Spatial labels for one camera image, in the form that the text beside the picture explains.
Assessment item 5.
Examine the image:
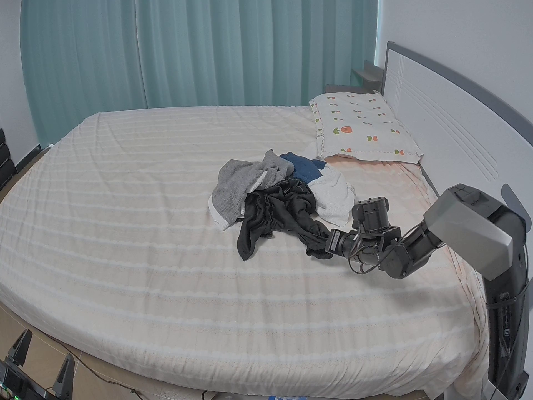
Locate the black chest of drawers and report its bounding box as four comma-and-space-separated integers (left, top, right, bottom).
0, 128, 18, 191

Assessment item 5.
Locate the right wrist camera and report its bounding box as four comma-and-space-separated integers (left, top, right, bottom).
351, 202, 367, 229

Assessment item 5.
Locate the bed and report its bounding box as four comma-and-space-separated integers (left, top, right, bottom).
0, 41, 533, 400

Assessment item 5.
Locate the blue-green curtain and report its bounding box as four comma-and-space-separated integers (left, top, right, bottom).
135, 0, 380, 109
21, 0, 144, 150

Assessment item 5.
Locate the white garment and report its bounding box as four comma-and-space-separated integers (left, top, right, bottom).
308, 163, 356, 227

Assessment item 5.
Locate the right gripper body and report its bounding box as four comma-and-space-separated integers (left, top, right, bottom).
327, 228, 362, 261

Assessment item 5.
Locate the grey bedside table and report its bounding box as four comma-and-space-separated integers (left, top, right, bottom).
325, 60, 386, 96

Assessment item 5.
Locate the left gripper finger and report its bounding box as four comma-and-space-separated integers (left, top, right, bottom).
7, 329, 33, 366
52, 353, 76, 396

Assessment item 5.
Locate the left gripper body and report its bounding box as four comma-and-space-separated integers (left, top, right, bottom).
0, 361, 72, 400

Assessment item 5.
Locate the grey garment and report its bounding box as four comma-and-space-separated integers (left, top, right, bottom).
208, 149, 294, 230

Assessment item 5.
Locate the dark blue garment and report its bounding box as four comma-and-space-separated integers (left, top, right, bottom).
280, 152, 330, 186

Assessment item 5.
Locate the black cable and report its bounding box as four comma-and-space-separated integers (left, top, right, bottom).
73, 354, 144, 395
348, 232, 384, 275

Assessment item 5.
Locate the white printed pillow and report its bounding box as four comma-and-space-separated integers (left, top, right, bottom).
309, 92, 424, 163

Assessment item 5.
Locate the black T-shirt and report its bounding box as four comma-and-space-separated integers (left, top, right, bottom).
237, 178, 336, 262

